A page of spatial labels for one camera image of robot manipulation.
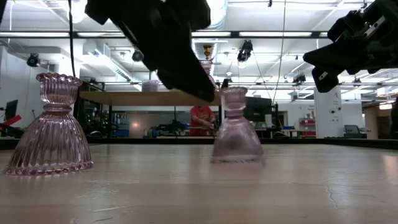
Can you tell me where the purple glass candle holder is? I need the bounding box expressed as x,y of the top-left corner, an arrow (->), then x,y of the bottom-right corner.
141,79 -> 160,93

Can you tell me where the person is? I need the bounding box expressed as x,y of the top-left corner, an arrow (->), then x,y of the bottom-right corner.
392,96 -> 398,139
189,105 -> 218,137

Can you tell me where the wooden shelf with black legs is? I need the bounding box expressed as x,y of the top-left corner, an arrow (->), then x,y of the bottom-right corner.
74,77 -> 230,149

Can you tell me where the red storage rack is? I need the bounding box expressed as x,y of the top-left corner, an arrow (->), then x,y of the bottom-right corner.
298,116 -> 317,138

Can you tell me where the dark office chair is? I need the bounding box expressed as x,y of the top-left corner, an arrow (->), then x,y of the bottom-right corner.
343,124 -> 362,138

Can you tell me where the large black monitor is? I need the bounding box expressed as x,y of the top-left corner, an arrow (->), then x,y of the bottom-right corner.
247,96 -> 274,124

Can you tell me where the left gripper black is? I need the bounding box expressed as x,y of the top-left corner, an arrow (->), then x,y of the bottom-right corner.
84,0 -> 216,103

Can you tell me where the red flat item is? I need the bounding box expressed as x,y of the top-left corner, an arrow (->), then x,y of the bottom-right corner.
0,114 -> 22,128

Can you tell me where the thin hanging cable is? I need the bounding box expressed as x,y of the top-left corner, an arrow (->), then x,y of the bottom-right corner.
272,0 -> 287,105

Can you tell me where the black overhead frame beam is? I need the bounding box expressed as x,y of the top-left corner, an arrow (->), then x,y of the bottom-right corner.
0,30 -> 330,39

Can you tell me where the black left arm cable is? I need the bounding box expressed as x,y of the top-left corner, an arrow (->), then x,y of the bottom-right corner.
67,0 -> 77,78

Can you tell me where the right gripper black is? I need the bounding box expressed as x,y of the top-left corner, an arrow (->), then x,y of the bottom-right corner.
303,0 -> 398,93

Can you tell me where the small black monitor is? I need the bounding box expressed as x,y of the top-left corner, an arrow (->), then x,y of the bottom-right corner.
4,99 -> 19,121

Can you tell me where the black aluminium table frame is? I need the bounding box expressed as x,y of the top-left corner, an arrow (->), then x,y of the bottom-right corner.
0,136 -> 398,151

